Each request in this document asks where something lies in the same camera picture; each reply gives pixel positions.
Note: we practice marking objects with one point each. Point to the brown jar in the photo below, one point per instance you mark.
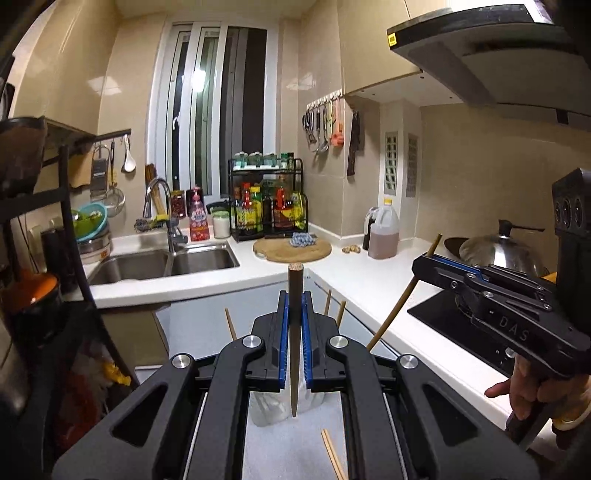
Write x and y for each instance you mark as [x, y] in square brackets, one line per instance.
[21, 157]

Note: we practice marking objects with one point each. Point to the wooden chopstick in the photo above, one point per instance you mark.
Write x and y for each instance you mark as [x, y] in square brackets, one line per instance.
[392, 314]
[295, 323]
[230, 323]
[327, 302]
[340, 314]

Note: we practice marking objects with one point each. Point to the green plastic basin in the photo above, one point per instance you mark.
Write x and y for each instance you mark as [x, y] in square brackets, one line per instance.
[87, 221]

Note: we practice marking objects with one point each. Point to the red detergent bottle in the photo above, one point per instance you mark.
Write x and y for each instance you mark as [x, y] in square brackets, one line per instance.
[198, 221]

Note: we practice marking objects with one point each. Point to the small wooden board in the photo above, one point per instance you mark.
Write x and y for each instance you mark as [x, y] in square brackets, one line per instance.
[83, 170]

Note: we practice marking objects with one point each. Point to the range hood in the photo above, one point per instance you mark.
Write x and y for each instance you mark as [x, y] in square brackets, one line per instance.
[461, 55]

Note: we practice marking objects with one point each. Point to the large red-brown sauce bottle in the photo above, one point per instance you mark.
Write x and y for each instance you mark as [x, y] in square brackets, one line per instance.
[281, 207]

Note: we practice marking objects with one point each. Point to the white vent grille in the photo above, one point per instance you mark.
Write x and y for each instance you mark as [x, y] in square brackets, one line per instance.
[391, 161]
[411, 166]

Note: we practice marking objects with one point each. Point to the red jar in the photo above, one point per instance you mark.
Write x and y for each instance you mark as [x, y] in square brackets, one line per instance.
[178, 205]

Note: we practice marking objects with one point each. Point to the steel bowl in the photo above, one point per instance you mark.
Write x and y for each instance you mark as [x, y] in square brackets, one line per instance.
[94, 247]

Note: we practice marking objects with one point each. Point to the blue-white scrubbing cloth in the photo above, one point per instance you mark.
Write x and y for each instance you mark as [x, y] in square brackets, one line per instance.
[302, 240]

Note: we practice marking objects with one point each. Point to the beige wall cabinet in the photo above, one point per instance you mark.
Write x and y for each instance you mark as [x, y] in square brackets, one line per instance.
[369, 46]

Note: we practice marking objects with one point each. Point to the black cylinder container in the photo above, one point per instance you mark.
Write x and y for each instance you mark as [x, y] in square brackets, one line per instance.
[57, 258]

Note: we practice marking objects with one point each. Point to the orange peeler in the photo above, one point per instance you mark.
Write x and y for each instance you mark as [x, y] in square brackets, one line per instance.
[339, 129]

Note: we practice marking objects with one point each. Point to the steel wok lid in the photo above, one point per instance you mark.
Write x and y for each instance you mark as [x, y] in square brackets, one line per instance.
[498, 254]

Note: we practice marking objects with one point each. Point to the white jar with green lid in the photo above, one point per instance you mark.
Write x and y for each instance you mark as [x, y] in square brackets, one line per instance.
[221, 226]

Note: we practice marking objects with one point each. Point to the yellow-green label bottle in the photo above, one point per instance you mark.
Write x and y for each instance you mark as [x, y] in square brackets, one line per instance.
[257, 212]

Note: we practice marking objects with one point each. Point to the red-label sauce bottle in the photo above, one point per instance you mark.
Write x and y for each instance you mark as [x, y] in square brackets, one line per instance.
[246, 210]

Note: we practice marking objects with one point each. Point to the clear plastic container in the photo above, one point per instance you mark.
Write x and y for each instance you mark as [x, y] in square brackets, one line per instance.
[268, 410]

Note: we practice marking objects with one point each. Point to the dark sauce bottle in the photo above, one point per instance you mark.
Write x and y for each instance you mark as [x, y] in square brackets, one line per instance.
[368, 230]

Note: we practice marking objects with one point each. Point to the person's right hand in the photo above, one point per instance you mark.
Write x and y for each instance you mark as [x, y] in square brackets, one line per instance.
[531, 392]

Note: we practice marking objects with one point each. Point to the black metal shelf rack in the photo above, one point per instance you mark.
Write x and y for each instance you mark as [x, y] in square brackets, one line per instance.
[69, 194]

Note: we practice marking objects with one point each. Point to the black gas stove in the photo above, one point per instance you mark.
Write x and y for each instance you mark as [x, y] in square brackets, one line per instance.
[438, 318]

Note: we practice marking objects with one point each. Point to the black pot with orange lid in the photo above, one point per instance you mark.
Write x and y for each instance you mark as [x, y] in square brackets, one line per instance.
[32, 295]

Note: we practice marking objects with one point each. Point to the grey-blue woven mat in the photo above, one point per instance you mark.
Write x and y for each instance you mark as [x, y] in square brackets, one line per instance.
[207, 323]

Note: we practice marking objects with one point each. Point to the metal grater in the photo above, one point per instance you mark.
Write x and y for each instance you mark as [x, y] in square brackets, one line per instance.
[99, 175]

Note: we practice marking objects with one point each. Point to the black spice rack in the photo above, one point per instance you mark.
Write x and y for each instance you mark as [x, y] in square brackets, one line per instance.
[249, 237]

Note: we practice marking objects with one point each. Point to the garlic cloves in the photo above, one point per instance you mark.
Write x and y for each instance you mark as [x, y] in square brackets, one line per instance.
[351, 249]

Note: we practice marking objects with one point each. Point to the row of green-lid spice jars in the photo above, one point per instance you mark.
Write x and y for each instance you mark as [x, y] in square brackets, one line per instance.
[258, 160]

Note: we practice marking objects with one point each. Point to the cleaver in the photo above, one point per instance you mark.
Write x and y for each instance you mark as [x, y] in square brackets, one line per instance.
[354, 147]

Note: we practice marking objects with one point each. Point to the wooden utensils bundle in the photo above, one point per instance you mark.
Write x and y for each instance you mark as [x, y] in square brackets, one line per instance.
[151, 184]

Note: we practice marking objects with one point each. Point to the yellow toy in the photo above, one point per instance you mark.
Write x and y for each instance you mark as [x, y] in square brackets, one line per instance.
[117, 374]

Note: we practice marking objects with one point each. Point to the yellow seasoning bag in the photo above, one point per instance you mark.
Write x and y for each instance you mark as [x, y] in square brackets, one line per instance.
[301, 212]

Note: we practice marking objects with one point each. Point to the chrome faucet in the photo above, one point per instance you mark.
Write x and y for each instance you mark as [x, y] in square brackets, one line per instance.
[171, 230]

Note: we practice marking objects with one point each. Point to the round wooden cutting board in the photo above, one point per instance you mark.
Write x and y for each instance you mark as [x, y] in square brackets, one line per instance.
[286, 253]

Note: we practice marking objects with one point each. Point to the white-framed window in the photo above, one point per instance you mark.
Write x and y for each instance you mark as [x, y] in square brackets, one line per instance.
[240, 115]

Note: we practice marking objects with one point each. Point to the white ladle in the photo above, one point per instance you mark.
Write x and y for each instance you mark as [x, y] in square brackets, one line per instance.
[128, 162]

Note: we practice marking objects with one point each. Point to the cooking oil jug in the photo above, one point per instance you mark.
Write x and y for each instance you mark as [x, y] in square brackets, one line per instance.
[383, 240]

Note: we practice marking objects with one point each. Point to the red plastic bag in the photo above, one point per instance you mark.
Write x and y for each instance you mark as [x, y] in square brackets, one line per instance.
[83, 415]

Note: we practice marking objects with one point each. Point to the steel sink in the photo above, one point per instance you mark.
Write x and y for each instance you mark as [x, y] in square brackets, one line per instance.
[138, 265]

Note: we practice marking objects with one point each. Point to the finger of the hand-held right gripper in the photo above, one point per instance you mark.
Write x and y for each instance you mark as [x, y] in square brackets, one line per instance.
[443, 274]
[521, 284]

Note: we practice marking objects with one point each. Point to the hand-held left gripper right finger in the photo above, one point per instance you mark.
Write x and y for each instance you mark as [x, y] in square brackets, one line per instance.
[307, 341]

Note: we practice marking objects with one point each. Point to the black wall shelf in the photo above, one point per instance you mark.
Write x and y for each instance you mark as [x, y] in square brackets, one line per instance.
[87, 134]

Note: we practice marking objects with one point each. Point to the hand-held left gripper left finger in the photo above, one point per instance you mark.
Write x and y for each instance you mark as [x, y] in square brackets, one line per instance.
[285, 341]

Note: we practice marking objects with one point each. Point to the wall hook rail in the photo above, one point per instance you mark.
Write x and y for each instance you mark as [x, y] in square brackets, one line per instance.
[325, 98]

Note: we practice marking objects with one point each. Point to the black hanging kitchen tools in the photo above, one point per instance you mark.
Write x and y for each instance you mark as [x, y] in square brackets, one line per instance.
[314, 131]

